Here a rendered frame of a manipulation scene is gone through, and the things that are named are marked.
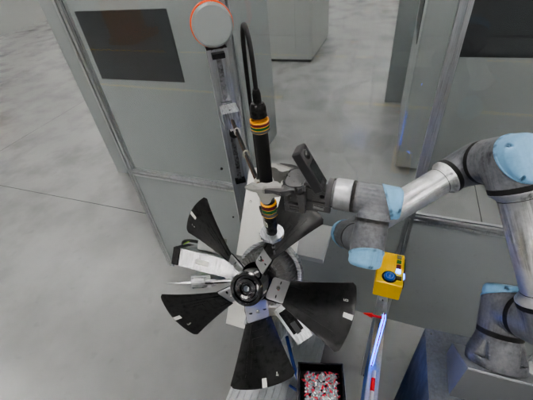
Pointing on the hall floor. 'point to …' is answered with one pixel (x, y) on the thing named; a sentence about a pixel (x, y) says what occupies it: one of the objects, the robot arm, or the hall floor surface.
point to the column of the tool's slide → (223, 125)
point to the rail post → (367, 348)
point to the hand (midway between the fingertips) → (254, 174)
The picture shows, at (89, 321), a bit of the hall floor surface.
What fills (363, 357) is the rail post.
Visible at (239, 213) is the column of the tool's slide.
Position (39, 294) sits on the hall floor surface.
